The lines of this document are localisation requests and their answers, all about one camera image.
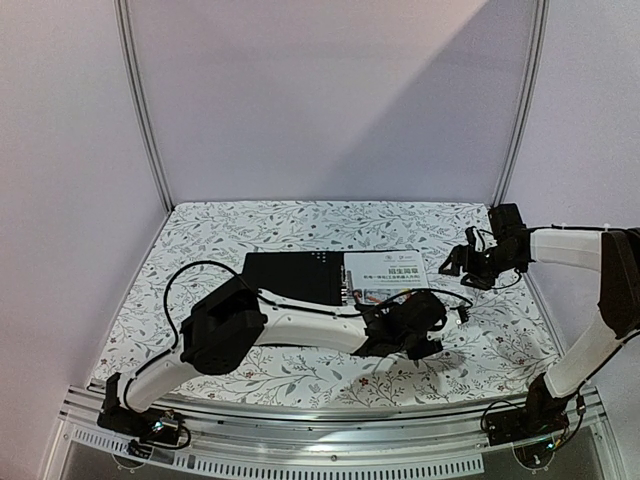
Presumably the colour printed brochure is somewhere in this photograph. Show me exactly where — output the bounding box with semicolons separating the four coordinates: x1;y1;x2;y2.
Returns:
342;250;429;305

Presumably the blue file folder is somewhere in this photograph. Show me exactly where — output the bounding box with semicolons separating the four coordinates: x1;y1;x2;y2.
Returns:
242;251;347;306

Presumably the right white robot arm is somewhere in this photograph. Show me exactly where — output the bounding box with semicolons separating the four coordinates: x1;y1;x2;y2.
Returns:
439;225;639;436

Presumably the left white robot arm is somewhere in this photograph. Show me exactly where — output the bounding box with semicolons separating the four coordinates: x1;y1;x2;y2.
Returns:
102;280;447;434

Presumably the floral patterned table mat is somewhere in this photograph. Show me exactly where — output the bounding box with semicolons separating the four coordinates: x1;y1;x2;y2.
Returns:
90;201;560;409

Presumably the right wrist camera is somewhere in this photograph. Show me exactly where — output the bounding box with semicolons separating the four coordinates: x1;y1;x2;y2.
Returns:
488;203;526;239

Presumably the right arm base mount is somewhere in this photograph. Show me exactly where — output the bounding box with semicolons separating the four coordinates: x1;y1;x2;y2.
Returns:
480;390;586;451

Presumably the right aluminium frame post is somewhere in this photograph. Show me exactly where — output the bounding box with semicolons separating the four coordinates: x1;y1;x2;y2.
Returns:
490;0;550;206

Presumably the aluminium frame post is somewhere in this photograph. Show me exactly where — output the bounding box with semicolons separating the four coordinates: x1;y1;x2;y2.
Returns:
113;0;175;214
490;0;550;206

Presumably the aluminium front rail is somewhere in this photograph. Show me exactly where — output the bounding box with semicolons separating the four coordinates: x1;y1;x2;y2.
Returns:
45;387;624;479

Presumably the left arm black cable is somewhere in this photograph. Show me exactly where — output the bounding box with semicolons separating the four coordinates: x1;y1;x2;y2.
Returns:
162;258;476;351

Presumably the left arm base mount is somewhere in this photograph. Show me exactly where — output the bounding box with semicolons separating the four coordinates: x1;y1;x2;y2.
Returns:
97;373;192;450

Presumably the perforated white cable tray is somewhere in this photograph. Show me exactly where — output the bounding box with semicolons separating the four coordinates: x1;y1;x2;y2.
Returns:
59;427;485;479

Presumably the left aluminium frame post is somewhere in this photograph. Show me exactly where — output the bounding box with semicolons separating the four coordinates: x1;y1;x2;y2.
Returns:
113;0;175;214

